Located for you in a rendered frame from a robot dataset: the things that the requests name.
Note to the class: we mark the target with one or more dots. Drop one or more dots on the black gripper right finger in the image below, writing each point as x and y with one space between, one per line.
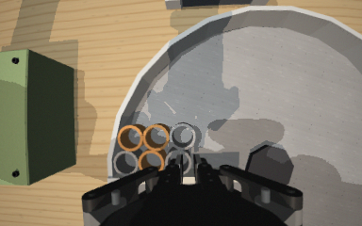
284 201

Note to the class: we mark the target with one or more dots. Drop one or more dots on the grey metal bushing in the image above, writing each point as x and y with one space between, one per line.
120 164
182 146
186 167

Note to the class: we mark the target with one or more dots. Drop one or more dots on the bronze bushing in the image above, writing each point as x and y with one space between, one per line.
149 142
143 163
123 138

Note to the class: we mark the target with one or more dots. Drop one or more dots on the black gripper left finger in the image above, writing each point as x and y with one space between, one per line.
102 201

